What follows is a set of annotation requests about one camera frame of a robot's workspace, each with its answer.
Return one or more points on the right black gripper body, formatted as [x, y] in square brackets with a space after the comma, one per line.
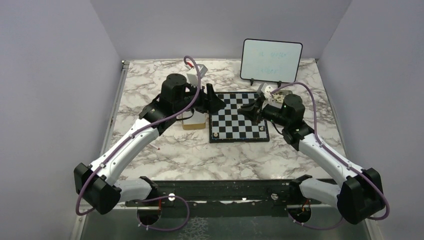
[260, 112]

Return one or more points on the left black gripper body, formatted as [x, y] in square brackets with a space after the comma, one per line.
[203, 104]

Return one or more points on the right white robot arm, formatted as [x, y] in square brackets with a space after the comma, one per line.
[357, 192]

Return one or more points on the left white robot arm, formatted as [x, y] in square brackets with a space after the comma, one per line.
[132, 149]

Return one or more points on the white chess pieces pile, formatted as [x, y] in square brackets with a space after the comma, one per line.
[278, 98]

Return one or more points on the yellow tin tray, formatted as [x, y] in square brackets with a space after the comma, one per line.
[196, 121]

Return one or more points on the lilac tin tray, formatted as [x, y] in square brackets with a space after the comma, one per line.
[285, 92]

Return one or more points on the black white chessboard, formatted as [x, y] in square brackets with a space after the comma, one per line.
[233, 127]

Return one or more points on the small whiteboard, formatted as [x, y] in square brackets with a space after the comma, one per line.
[270, 60]

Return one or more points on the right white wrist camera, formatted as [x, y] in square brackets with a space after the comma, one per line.
[265, 90]

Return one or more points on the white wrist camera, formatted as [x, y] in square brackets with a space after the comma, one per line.
[192, 75]
[265, 90]

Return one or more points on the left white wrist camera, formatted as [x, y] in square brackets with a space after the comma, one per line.
[192, 75]

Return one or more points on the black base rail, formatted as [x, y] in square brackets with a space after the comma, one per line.
[154, 200]

